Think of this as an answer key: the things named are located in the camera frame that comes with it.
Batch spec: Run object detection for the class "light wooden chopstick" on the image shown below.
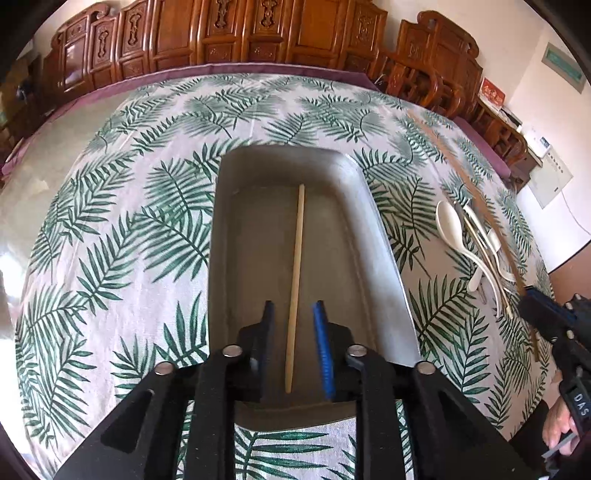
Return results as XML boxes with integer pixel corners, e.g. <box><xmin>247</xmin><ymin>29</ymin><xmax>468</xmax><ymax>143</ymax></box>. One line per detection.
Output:
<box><xmin>284</xmin><ymin>184</ymin><xmax>305</xmax><ymax>394</ymax></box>
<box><xmin>454</xmin><ymin>203</ymin><xmax>515</xmax><ymax>319</ymax></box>

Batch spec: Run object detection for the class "white plastic fork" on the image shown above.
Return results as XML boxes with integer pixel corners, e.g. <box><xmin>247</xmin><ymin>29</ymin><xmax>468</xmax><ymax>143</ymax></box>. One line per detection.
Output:
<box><xmin>462</xmin><ymin>205</ymin><xmax>515</xmax><ymax>294</ymax></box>

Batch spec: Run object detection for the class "large white plastic spoon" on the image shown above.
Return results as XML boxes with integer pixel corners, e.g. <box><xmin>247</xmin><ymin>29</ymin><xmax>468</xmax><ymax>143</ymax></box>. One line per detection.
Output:
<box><xmin>436</xmin><ymin>200</ymin><xmax>504</xmax><ymax>318</ymax></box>

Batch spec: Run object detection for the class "dark brown wooden chopstick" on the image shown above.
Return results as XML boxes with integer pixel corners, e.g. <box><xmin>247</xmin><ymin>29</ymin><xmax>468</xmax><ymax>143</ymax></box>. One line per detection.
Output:
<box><xmin>406</xmin><ymin>109</ymin><xmax>542</xmax><ymax>363</ymax></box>

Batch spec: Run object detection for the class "person's right hand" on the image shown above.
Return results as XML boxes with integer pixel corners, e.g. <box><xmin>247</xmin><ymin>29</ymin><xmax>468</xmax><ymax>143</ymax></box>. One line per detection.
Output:
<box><xmin>542</xmin><ymin>397</ymin><xmax>579</xmax><ymax>456</ymax></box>

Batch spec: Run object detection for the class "grey metal tray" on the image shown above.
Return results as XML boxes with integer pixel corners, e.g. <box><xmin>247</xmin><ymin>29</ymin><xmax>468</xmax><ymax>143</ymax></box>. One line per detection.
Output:
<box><xmin>208</xmin><ymin>145</ymin><xmax>420</xmax><ymax>411</ymax></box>

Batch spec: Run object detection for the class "palm leaf tablecloth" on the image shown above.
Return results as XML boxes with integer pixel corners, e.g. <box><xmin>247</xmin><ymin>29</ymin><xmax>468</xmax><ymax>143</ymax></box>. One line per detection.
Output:
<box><xmin>15</xmin><ymin>73</ymin><xmax>556</xmax><ymax>479</ymax></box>

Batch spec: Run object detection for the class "red gift box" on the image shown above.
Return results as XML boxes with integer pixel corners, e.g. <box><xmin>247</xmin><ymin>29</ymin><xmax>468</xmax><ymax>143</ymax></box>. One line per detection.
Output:
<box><xmin>479</xmin><ymin>77</ymin><xmax>506</xmax><ymax>111</ymax></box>

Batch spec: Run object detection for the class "carved wooden armchair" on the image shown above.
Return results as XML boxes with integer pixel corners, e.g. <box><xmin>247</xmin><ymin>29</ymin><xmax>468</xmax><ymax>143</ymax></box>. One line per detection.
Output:
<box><xmin>370</xmin><ymin>10</ymin><xmax>483</xmax><ymax>120</ymax></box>

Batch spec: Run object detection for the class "carved wooden bench backrest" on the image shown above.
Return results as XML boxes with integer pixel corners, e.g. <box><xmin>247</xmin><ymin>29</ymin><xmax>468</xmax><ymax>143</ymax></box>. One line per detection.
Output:
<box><xmin>42</xmin><ymin>0</ymin><xmax>388</xmax><ymax>105</ymax></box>

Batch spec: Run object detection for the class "white wall panel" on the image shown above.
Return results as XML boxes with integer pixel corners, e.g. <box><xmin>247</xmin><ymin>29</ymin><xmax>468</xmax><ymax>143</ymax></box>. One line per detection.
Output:
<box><xmin>528</xmin><ymin>147</ymin><xmax>573</xmax><ymax>209</ymax></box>

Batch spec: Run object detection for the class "green wall sign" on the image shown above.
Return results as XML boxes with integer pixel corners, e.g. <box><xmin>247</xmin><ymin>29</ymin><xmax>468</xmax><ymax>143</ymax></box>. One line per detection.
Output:
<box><xmin>542</xmin><ymin>43</ymin><xmax>587</xmax><ymax>93</ymax></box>

